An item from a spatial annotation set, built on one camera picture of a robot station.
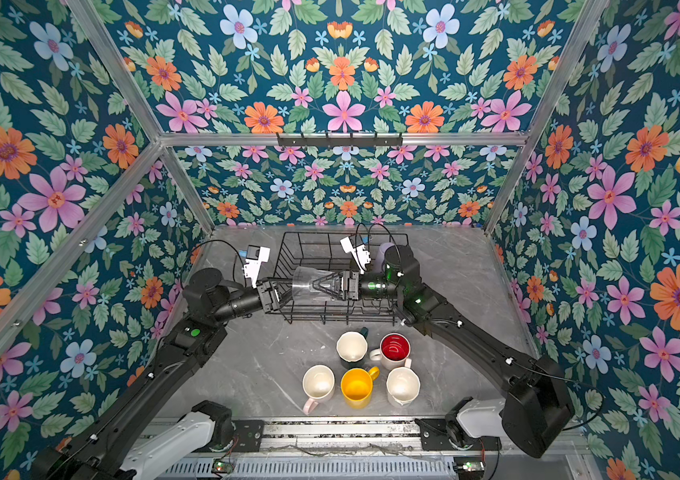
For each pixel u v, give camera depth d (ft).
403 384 2.62
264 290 1.95
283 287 2.01
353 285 1.92
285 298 2.02
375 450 2.36
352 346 2.75
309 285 2.02
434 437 2.39
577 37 2.35
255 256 2.02
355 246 2.02
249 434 2.42
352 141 2.98
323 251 3.67
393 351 2.83
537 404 1.30
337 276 1.98
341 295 1.95
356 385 2.63
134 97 2.69
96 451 1.30
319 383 2.67
